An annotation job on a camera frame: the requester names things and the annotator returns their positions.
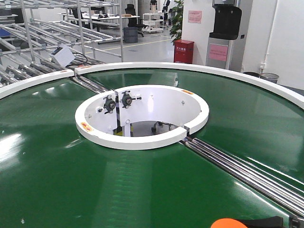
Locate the white control box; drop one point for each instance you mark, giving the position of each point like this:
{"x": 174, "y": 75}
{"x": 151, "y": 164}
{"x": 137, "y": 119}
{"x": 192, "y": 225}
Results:
{"x": 62, "y": 55}

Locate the tall green plant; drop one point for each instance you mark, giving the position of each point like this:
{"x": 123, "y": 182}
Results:
{"x": 177, "y": 20}

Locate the black water dispenser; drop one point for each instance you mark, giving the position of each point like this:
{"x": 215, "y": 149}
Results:
{"x": 225, "y": 31}

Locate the black office chair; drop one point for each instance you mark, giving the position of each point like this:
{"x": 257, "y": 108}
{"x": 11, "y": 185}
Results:
{"x": 134, "y": 22}

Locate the red fire extinguisher cabinet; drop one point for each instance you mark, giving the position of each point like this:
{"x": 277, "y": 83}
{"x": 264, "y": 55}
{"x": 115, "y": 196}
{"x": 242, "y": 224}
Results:
{"x": 183, "y": 51}

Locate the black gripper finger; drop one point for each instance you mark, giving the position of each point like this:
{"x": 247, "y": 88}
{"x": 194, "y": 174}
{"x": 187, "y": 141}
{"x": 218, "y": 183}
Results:
{"x": 271, "y": 222}

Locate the steel roller rack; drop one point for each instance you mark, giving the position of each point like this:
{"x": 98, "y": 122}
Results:
{"x": 31, "y": 29}

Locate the orange cylindrical capacitor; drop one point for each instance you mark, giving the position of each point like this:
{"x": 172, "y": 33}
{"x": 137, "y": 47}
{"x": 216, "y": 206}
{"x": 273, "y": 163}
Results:
{"x": 227, "y": 223}

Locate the grey trash bin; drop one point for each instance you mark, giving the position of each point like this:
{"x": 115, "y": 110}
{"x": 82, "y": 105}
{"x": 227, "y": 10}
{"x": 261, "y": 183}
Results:
{"x": 252, "y": 74}

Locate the round green conveyor table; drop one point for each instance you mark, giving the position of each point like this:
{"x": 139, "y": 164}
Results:
{"x": 53, "y": 177}

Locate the mesh waste basket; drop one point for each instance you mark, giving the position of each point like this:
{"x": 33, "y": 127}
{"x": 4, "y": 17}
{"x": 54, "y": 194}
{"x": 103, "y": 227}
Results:
{"x": 271, "y": 77}

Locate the dark grey bin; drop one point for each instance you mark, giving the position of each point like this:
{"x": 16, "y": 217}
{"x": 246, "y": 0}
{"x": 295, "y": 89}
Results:
{"x": 130, "y": 34}

